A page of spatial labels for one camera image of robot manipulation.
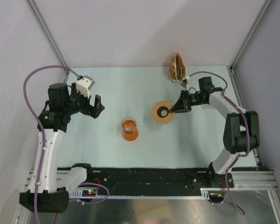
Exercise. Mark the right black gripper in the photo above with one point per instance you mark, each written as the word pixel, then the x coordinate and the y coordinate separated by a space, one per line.
pixel 183 101

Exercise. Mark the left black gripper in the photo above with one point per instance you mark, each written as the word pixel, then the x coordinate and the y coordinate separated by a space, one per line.
pixel 93 111

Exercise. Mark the glass flask with orange liquid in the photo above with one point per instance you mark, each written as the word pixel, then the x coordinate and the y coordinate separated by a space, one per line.
pixel 129 129

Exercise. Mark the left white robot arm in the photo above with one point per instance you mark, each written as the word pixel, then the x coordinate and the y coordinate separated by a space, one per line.
pixel 45 193

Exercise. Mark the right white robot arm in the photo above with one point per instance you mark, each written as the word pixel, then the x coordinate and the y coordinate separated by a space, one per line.
pixel 241 130

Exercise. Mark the orange coffee filter package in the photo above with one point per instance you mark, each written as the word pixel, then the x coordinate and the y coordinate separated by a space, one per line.
pixel 177 68

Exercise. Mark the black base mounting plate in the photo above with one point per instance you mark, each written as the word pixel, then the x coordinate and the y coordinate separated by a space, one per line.
pixel 156 182

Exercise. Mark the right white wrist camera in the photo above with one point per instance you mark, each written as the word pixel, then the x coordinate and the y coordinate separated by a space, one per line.
pixel 185 83

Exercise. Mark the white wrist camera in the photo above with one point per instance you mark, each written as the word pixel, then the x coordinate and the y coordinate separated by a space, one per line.
pixel 185 83
pixel 84 85

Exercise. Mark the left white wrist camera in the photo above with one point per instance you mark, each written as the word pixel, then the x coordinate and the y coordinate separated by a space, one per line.
pixel 84 85

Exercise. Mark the grey slotted cable duct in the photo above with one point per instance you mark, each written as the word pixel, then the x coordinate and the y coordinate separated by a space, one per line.
pixel 101 194

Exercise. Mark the left aluminium frame post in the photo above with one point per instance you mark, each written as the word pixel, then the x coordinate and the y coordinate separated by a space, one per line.
pixel 45 30

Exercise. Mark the aluminium frame post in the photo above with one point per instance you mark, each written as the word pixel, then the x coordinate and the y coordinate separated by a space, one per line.
pixel 265 8
pixel 45 30

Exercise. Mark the aluminium front rail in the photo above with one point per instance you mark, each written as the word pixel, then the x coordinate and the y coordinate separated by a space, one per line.
pixel 254 177

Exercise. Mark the right aluminium frame post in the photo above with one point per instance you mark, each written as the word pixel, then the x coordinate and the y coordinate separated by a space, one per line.
pixel 265 8

